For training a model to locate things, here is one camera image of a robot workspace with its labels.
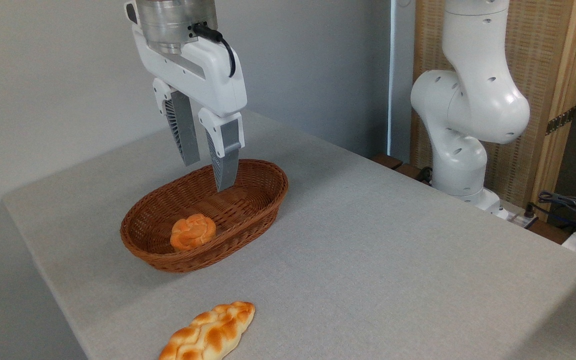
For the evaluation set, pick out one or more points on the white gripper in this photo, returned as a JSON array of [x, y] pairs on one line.
[[208, 70]]

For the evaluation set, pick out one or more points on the long braided bread loaf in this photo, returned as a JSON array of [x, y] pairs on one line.
[[213, 332]]

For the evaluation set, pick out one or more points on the brown wicker oval basket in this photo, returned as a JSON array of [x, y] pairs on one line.
[[248, 210]]

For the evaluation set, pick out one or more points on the round knotted bread roll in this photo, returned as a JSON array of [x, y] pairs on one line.
[[193, 232]]

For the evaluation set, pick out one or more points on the grey tablecloth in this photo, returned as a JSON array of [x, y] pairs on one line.
[[368, 250]]

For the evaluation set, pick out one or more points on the woven wooden folding screen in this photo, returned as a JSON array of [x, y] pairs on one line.
[[543, 45]]

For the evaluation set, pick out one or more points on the brass screen hinge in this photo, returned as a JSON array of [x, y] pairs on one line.
[[560, 121]]

